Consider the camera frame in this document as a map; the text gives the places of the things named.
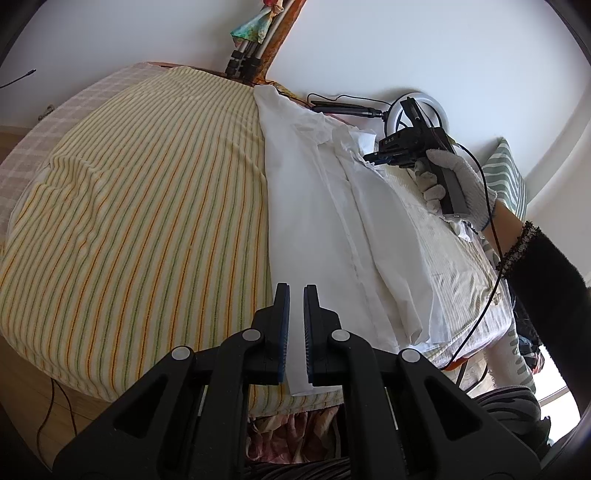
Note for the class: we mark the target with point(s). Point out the colourful patterned cloth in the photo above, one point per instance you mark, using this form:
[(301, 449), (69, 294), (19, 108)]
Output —
[(251, 25)]

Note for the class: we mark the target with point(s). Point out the grey striped cloth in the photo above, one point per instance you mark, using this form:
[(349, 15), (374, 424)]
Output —
[(512, 406)]

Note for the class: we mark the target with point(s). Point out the yellow striped blanket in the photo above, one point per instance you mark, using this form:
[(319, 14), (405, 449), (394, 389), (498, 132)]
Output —
[(138, 230)]

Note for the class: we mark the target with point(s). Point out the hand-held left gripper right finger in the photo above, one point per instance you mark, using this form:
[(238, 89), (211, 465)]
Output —
[(308, 325)]

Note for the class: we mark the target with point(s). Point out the person's right hand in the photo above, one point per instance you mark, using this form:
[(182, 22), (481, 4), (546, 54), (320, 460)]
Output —
[(473, 184)]

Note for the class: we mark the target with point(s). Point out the white shirt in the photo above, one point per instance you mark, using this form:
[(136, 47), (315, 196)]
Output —
[(314, 230)]

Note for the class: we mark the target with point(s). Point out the person's right forearm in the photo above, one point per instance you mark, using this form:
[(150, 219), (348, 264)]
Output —
[(545, 277)]

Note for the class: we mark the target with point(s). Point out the white crinkled garment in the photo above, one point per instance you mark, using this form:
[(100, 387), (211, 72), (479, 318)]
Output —
[(415, 221)]

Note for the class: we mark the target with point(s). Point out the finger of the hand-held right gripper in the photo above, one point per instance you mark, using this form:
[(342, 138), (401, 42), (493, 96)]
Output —
[(376, 159)]

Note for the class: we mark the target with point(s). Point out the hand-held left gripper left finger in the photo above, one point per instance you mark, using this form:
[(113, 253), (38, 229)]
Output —
[(284, 325)]

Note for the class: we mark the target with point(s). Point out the green patterned white towel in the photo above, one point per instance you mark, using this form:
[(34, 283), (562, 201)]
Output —
[(512, 360)]

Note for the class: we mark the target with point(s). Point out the green patterned pillow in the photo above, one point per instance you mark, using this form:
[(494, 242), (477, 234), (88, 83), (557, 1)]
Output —
[(505, 175)]

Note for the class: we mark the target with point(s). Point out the pink floral cloth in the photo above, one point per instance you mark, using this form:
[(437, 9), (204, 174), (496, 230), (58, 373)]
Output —
[(295, 429)]

